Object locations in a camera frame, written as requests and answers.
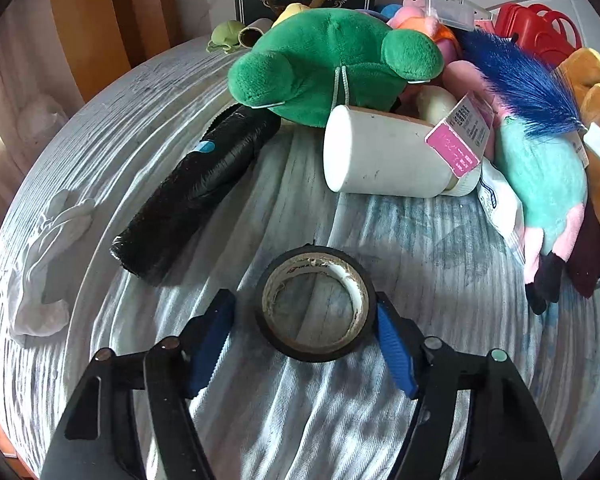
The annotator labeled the white paper cup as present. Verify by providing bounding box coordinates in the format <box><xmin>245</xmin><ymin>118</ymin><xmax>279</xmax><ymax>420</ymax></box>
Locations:
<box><xmin>323</xmin><ymin>105</ymin><xmax>481</xmax><ymax>198</ymax></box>

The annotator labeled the pink white carton box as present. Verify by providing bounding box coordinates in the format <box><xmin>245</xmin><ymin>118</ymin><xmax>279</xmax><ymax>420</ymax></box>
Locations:
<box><xmin>425</xmin><ymin>91</ymin><xmax>494</xmax><ymax>179</ymax></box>

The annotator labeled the cardboard tube roll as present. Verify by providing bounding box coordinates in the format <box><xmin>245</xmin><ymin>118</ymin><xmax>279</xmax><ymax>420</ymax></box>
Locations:
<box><xmin>237</xmin><ymin>18</ymin><xmax>273</xmax><ymax>49</ymax></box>

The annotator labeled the black tape roll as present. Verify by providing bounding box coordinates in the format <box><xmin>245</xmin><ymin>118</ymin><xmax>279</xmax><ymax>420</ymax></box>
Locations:
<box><xmin>253</xmin><ymin>245</ymin><xmax>377</xmax><ymax>363</ymax></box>

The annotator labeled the red bear suitcase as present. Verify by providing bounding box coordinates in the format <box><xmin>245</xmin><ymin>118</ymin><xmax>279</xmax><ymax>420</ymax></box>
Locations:
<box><xmin>495</xmin><ymin>2</ymin><xmax>582</xmax><ymax>67</ymax></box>

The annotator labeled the yellow duck plush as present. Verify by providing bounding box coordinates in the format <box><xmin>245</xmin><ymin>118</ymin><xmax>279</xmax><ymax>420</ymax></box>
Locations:
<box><xmin>273</xmin><ymin>2</ymin><xmax>310</xmax><ymax>27</ymax></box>

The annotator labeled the teal plush with blue hair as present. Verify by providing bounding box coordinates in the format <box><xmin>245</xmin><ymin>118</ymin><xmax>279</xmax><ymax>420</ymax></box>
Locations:
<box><xmin>460</xmin><ymin>28</ymin><xmax>588</xmax><ymax>315</ymax></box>

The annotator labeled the small green frog toy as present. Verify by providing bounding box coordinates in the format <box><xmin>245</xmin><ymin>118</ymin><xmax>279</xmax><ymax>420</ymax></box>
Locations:
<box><xmin>207</xmin><ymin>20</ymin><xmax>245</xmax><ymax>54</ymax></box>

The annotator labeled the white cotton glove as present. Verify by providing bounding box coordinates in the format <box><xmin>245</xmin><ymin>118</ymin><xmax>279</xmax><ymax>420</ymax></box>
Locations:
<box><xmin>6</xmin><ymin>190</ymin><xmax>96</xmax><ymax>344</ymax></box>

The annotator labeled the dark maroon cloth pouch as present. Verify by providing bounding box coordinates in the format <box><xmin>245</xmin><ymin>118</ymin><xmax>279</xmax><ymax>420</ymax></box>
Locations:
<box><xmin>566</xmin><ymin>200</ymin><xmax>600</xmax><ymax>298</ymax></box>

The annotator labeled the pink pig plush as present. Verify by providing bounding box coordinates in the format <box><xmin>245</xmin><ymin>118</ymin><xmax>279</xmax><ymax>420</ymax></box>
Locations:
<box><xmin>388</xmin><ymin>0</ymin><xmax>427</xmax><ymax>29</ymax></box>

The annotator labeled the black garbage bag roll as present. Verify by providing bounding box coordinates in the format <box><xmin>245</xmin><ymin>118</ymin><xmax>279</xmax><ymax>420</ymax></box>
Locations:
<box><xmin>110</xmin><ymin>104</ymin><xmax>282</xmax><ymax>285</ymax></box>

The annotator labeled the dark green plush toy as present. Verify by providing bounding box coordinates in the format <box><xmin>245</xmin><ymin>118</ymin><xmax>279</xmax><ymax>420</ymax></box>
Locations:
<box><xmin>228</xmin><ymin>9</ymin><xmax>444</xmax><ymax>128</ymax></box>

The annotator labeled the brown bear plush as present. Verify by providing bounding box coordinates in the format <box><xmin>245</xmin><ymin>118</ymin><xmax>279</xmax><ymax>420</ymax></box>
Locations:
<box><xmin>558</xmin><ymin>48</ymin><xmax>600</xmax><ymax>222</ymax></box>

